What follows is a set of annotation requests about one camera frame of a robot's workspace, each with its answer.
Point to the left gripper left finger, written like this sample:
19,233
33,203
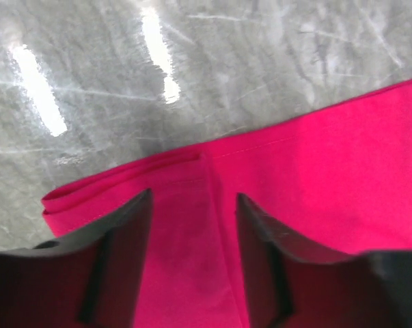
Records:
88,278

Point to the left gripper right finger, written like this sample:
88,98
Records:
293,281

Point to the pink t shirt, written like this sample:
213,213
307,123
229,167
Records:
341,176

